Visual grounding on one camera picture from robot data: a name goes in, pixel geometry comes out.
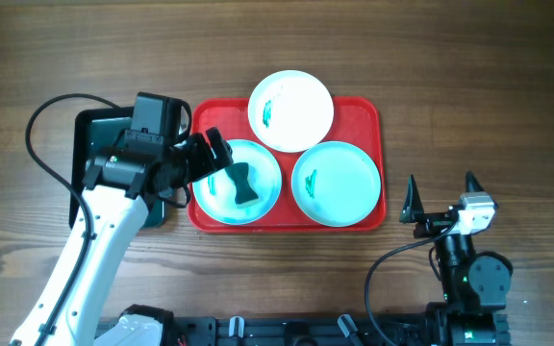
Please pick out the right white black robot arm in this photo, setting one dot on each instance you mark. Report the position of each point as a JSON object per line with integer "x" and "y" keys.
{"x": 475, "y": 284}

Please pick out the black water tray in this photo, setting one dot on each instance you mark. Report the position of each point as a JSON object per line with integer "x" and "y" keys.
{"x": 93, "y": 130}

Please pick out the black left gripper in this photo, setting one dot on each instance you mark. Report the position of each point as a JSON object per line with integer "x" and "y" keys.
{"x": 204, "y": 160}

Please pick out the white plate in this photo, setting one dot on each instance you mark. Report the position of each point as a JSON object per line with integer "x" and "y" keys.
{"x": 290, "y": 111}

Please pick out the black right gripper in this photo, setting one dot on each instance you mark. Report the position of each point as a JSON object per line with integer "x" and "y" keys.
{"x": 433, "y": 221}

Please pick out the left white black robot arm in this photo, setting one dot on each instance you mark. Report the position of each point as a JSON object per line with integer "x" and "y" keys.
{"x": 120, "y": 187}

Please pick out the red plastic tray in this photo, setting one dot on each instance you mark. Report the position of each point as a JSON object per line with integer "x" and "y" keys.
{"x": 356, "y": 121}

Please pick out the green yellow sponge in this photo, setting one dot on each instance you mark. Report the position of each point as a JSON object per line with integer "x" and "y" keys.
{"x": 245, "y": 195}

